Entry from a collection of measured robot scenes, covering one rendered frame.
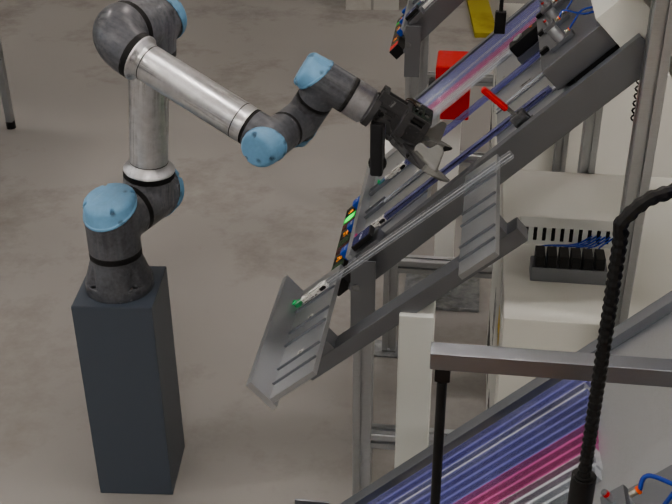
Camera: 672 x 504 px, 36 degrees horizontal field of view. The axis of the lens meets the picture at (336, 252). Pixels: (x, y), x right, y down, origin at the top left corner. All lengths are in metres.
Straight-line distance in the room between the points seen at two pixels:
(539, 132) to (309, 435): 1.18
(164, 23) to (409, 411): 0.92
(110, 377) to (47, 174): 1.92
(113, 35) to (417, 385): 0.88
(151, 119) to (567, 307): 0.96
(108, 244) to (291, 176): 1.88
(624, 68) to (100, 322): 1.23
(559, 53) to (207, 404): 1.46
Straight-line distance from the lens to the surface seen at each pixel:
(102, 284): 2.34
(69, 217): 3.92
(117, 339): 2.39
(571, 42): 1.97
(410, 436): 1.95
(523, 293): 2.23
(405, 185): 2.24
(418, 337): 1.81
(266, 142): 1.94
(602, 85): 1.93
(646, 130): 1.94
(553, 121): 1.95
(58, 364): 3.15
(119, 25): 2.10
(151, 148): 2.32
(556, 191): 2.66
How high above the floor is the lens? 1.81
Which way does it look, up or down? 30 degrees down
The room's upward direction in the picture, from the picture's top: straight up
